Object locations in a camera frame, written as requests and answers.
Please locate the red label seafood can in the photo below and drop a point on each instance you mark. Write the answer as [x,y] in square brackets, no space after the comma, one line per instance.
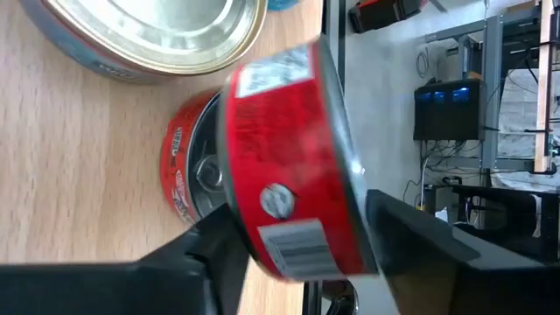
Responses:
[289,144]
[175,175]

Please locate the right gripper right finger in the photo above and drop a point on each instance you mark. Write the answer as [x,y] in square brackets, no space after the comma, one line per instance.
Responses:
[459,284]

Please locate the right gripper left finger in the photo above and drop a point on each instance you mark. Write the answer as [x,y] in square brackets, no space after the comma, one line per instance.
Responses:
[109,291]

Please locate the red and black device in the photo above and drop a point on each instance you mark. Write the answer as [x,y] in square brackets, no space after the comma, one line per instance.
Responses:
[376,15]

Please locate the blue yellow label tuna can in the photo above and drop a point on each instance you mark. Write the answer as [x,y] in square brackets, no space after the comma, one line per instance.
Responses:
[284,3]

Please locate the wooden shelf with black frame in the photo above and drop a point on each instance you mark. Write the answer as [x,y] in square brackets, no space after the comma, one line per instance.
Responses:
[87,175]

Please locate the black background table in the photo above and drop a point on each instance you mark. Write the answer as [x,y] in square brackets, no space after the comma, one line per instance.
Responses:
[503,210]

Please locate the navy red label gold can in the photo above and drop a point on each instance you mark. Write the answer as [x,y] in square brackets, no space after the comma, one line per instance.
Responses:
[153,30]

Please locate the wooden post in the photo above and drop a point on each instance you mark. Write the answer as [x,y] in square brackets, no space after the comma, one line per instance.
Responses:
[543,87]

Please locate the black box with blue lights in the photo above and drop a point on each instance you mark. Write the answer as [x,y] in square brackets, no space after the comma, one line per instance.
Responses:
[446,118]

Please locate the grey metal rack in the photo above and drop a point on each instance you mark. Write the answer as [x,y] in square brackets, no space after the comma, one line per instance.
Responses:
[492,87]

